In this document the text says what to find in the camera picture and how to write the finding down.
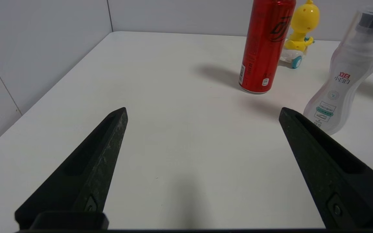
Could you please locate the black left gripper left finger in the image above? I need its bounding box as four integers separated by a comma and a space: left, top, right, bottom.
14, 107, 129, 231

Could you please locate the red cola can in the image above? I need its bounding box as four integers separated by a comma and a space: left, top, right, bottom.
238, 0, 297, 94

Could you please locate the translucent white plastic bottle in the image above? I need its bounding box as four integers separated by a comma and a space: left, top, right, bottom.
303, 6, 373, 136

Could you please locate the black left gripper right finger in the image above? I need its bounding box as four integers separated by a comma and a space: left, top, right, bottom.
278, 107, 373, 230

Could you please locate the yellow duck toy car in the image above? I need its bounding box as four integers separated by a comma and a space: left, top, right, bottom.
279, 0, 321, 69

